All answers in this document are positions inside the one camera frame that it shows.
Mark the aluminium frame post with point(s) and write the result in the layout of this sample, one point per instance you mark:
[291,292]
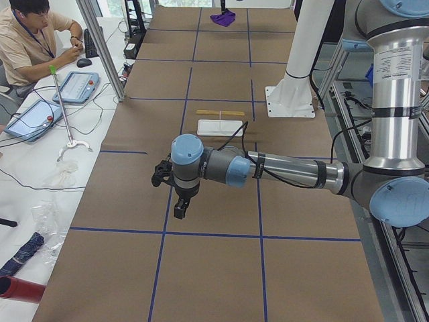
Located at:
[92,25]

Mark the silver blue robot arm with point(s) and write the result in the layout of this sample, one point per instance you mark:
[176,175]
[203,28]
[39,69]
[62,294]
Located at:
[390,184]

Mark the folded dark blue umbrella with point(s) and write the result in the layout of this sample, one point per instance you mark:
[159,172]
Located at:
[25,253]

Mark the seated man beige shirt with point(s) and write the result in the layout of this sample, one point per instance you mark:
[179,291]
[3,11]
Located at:
[28,44]

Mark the white pedestal column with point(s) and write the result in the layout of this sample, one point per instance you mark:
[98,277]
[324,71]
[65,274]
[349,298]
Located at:
[292,96]

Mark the clear plastic bag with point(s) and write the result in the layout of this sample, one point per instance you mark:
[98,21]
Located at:
[50,227]

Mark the reacher grabber stick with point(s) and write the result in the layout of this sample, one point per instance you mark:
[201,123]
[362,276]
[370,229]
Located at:
[72,143]

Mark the white towel rack base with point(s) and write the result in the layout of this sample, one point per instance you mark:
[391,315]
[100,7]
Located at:
[225,128]

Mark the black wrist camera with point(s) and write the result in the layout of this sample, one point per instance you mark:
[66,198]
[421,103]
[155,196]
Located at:
[163,173]

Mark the purple towel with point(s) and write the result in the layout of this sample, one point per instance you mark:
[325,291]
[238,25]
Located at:
[224,19]

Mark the black keyboard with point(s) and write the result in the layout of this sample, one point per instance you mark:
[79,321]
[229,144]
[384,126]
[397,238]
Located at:
[90,49]

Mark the teach pendant tablet far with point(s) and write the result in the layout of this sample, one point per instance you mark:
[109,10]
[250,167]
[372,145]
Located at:
[77,87]

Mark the teach pendant tablet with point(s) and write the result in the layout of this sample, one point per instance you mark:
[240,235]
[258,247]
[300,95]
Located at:
[35,121]
[77,87]

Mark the red cylinder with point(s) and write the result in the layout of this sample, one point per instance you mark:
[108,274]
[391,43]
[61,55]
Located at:
[16,289]

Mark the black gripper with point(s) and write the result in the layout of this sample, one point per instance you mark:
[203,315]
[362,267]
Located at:
[183,193]

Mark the black computer mouse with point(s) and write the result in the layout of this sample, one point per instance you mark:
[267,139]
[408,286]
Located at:
[83,62]

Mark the teach pendant tablet near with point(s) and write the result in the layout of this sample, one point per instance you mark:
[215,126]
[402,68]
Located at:
[35,121]

